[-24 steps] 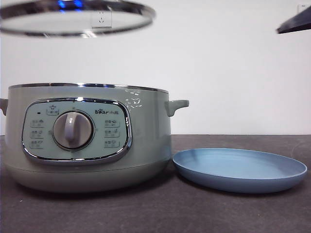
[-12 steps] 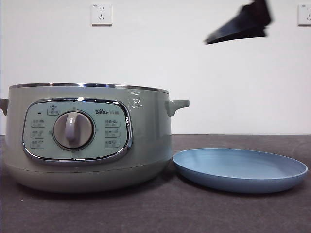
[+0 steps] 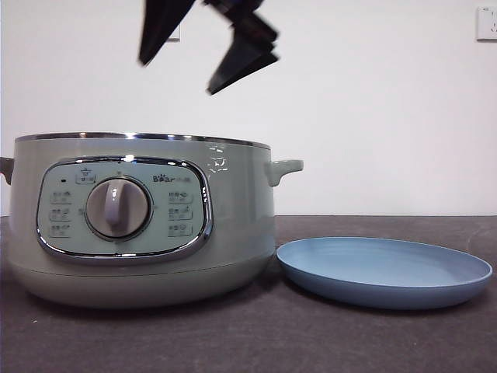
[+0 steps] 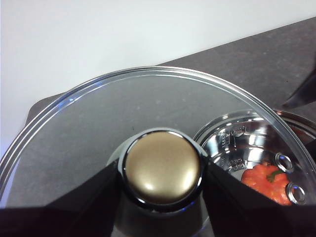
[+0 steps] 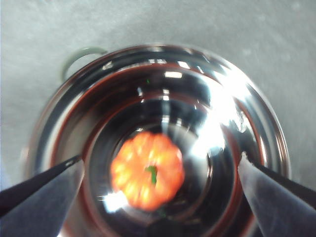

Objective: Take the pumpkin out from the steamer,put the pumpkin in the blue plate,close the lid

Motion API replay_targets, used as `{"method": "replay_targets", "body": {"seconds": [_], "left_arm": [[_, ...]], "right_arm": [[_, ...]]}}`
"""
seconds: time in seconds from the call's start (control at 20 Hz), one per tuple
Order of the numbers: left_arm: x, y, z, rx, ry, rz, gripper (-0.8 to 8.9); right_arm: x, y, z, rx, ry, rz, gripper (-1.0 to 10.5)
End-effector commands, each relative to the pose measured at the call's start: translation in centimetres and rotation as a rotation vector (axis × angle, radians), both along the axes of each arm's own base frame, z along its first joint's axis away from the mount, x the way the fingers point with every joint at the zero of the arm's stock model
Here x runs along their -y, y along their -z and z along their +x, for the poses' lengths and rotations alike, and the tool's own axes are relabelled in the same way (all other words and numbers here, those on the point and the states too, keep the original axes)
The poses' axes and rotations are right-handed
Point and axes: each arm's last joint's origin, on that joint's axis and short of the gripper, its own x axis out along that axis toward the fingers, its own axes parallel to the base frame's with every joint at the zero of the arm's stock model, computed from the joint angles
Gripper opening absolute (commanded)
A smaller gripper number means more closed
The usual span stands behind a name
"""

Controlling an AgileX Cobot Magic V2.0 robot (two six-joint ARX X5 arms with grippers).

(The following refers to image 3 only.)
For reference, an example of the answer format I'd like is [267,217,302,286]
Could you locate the pale green electric steamer pot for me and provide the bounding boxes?
[0,132,304,310]

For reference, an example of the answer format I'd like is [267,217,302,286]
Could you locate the blue round plate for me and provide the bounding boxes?
[275,236,494,311]

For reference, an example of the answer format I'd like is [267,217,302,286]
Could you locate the white wall socket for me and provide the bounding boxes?
[165,15,182,42]
[475,6,497,42]

